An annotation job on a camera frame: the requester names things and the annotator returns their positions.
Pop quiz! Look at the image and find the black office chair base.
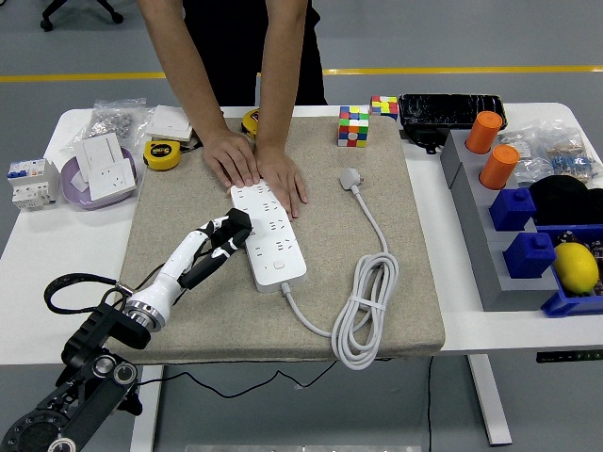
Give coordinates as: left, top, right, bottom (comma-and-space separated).
40, 0, 126, 33

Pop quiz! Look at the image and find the purple bowl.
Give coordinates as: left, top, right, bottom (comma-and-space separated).
59, 147, 141, 213

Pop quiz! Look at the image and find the small colourful puzzle cube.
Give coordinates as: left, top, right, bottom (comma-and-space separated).
369, 96, 399, 121

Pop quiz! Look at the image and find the black plug adapter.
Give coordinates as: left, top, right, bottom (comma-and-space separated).
224, 207, 254, 247

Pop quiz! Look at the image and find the orange cylinder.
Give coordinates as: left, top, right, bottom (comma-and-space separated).
464, 110, 504, 155
478, 145, 521, 190

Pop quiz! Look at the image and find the large colourful puzzle cube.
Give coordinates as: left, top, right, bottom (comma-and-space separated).
336, 105, 371, 149

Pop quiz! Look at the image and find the black table control panel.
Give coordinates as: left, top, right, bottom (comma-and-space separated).
535, 349, 603, 364

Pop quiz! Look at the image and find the black cloth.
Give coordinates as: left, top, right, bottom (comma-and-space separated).
528, 174, 603, 227

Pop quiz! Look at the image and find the blue block with knob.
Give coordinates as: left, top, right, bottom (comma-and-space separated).
488, 187, 537, 233
502, 232, 558, 282

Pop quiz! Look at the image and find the person's left hand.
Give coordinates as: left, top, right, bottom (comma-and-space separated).
253, 145, 310, 221

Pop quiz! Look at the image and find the blue plastic bin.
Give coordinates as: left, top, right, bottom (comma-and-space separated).
533, 224, 603, 318

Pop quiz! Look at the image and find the grey block holder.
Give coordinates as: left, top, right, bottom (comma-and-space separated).
440, 128, 563, 313

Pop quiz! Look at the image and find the white table leg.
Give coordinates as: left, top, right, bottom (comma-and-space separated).
467, 353, 515, 447
130, 365, 167, 452

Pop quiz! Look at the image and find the white power cord with plug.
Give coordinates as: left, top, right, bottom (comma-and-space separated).
281, 168, 400, 372

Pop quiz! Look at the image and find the white double switch panel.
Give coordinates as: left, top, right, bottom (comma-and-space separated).
72, 133, 126, 186

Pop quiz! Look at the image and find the grey-brown mat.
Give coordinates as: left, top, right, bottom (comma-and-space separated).
106, 116, 447, 367

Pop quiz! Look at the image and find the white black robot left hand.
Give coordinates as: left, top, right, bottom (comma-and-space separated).
133, 215, 252, 326

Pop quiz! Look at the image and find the white wall socket panel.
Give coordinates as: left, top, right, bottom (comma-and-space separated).
86, 159, 139, 203

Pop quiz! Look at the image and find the clear bag of metal parts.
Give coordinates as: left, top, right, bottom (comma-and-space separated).
59, 98, 158, 157

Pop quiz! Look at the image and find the thin black adapter cord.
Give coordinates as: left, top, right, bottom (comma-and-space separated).
134, 263, 340, 400

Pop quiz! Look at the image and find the person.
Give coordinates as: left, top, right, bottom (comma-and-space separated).
181, 0, 329, 107

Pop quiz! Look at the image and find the white power strip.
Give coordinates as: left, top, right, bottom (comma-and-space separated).
229, 181, 308, 294

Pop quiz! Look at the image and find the black device with strap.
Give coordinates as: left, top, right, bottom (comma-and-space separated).
400, 126, 452, 156

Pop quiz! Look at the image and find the white circuit breaker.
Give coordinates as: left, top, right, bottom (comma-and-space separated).
7, 159, 60, 213

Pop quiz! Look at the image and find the black table cable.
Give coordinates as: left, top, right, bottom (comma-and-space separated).
427, 356, 435, 452

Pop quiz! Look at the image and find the yellow lemon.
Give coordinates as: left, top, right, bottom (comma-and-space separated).
552, 242, 600, 295

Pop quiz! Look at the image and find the clear bag of blue components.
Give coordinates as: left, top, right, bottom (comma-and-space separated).
543, 139, 603, 186

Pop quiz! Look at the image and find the person's right hand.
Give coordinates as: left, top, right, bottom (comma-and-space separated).
201, 129, 261, 188

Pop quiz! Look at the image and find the yellow tape measure with strap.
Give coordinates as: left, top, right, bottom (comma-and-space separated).
142, 139, 205, 172

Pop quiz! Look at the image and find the black plastic tray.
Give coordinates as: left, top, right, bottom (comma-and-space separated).
398, 93, 508, 132

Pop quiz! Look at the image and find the white wall switch panel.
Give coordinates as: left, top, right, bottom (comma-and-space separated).
142, 106, 195, 143

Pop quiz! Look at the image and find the clear plastic parts bag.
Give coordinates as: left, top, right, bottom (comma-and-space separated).
500, 118, 587, 186

